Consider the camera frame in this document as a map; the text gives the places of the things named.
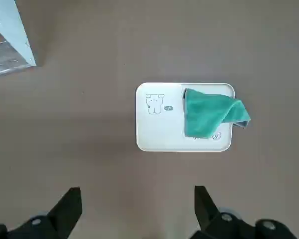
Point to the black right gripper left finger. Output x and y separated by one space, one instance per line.
62 211

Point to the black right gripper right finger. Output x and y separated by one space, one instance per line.
206 214

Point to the green microfibre cloth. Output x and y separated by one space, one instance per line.
204 112

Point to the clear acrylic tiered shelf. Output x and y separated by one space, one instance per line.
20 30

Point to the cream tray with rabbit print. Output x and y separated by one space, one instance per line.
159 129

